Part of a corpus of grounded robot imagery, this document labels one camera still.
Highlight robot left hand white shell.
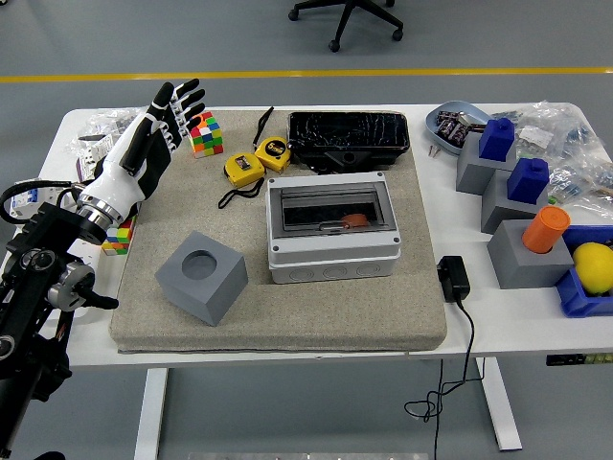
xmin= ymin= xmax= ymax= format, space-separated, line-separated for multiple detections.
xmin=78 ymin=78 xmax=207 ymax=222

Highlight smoked transparent box lid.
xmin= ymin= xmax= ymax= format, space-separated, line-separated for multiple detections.
xmin=279 ymin=187 xmax=384 ymax=236

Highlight grey plastic electrical box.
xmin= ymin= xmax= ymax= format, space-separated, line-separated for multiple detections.
xmin=265 ymin=171 xmax=402 ymax=285

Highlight black cloth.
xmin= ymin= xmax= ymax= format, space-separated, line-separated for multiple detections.
xmin=71 ymin=155 xmax=145 ymax=217

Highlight clear bag of small parts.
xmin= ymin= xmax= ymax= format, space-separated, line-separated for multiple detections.
xmin=64 ymin=104 xmax=167 ymax=159

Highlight multicolour puzzle cube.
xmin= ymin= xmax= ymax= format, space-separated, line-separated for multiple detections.
xmin=184 ymin=111 xmax=225 ymax=158
xmin=100 ymin=215 xmax=138 ymax=257

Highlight white power strip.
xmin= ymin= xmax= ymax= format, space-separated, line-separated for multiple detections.
xmin=61 ymin=224 xmax=104 ymax=320

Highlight white circuit breaker blue switches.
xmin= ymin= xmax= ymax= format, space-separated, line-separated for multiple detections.
xmin=8 ymin=179 xmax=66 ymax=224

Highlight yellow tape measure square label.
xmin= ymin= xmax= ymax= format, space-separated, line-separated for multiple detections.
xmin=217 ymin=151 xmax=267 ymax=211

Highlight grey holder block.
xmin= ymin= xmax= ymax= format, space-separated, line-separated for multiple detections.
xmin=154 ymin=230 xmax=249 ymax=328
xmin=487 ymin=218 xmax=575 ymax=290
xmin=455 ymin=131 xmax=518 ymax=196
xmin=480 ymin=170 xmax=550 ymax=236

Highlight yellow tape measure round label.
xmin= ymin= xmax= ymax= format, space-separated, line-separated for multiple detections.
xmin=252 ymin=105 xmax=292 ymax=173

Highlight white table leg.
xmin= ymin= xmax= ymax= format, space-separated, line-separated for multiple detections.
xmin=133 ymin=367 xmax=170 ymax=460
xmin=475 ymin=356 xmax=523 ymax=451

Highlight grey-brown fabric mat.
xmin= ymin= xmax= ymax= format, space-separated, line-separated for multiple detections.
xmin=109 ymin=108 xmax=449 ymax=355

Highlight black plastic tray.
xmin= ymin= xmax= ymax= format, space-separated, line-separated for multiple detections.
xmin=286 ymin=111 xmax=412 ymax=174

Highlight black office chair base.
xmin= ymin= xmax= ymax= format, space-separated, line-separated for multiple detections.
xmin=287 ymin=0 xmax=404 ymax=53

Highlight light blue dish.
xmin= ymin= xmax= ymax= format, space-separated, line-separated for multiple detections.
xmin=424 ymin=100 xmax=492 ymax=157

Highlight dark purple snack packet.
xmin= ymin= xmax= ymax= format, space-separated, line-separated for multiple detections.
xmin=434 ymin=110 xmax=460 ymax=138
xmin=449 ymin=119 xmax=475 ymax=148

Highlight black power adapter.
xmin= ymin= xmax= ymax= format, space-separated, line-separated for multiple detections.
xmin=438 ymin=255 xmax=471 ymax=304

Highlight blue plastic block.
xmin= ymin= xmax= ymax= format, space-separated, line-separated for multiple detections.
xmin=506 ymin=157 xmax=551 ymax=202
xmin=478 ymin=118 xmax=517 ymax=163

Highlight clear bag white label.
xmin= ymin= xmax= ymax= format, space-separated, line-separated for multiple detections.
xmin=490 ymin=99 xmax=607 ymax=162

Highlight clear bag of components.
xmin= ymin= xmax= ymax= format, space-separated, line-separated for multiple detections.
xmin=545 ymin=160 xmax=613 ymax=205

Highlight blue plastic bin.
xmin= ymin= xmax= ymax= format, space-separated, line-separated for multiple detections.
xmin=554 ymin=224 xmax=613 ymax=318

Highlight yellow lemon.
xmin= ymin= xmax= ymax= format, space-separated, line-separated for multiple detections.
xmin=573 ymin=241 xmax=613 ymax=296

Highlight black table control panel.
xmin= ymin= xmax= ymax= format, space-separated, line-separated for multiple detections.
xmin=546 ymin=353 xmax=613 ymax=368

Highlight white electrical switch module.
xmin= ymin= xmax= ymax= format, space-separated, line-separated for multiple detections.
xmin=76 ymin=132 xmax=116 ymax=181

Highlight black adapter cord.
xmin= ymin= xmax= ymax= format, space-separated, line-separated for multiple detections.
xmin=404 ymin=296 xmax=486 ymax=460

